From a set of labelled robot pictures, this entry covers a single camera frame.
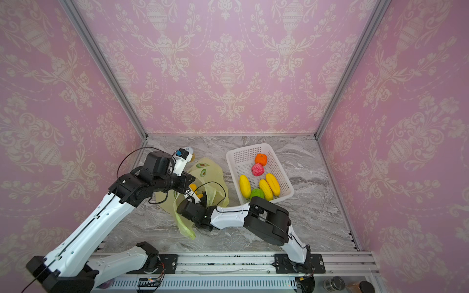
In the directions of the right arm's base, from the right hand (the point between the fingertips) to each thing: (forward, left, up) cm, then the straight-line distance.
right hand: (194, 199), depth 86 cm
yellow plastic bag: (0, -10, +16) cm, 19 cm away
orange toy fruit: (+22, -34, 0) cm, 41 cm away
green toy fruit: (+2, -30, 0) cm, 30 cm away
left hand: (-2, -5, +20) cm, 20 cm away
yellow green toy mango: (+6, -25, -1) cm, 25 cm away
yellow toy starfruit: (+7, -39, -1) cm, 40 cm away
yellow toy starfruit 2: (+3, -36, -2) cm, 36 cm away
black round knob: (-36, -63, +4) cm, 73 cm away
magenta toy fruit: (+15, -32, 0) cm, 35 cm away
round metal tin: (-35, -53, +3) cm, 64 cm away
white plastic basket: (+25, -23, -4) cm, 34 cm away
